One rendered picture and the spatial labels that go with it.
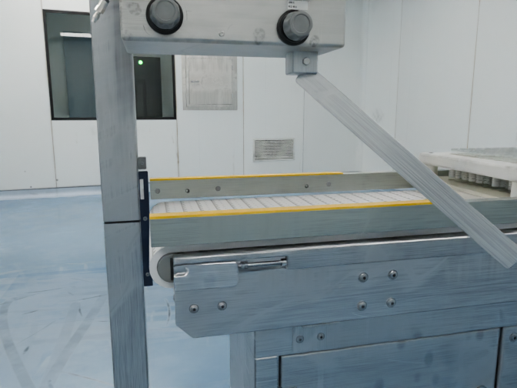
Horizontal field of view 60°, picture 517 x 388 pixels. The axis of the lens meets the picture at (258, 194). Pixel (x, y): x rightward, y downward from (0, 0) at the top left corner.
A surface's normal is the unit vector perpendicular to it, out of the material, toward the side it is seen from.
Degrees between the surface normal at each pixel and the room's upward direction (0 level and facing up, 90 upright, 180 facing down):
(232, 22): 90
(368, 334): 90
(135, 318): 90
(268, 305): 90
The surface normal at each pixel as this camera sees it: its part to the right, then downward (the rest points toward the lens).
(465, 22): -0.94, 0.07
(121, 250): 0.23, 0.18
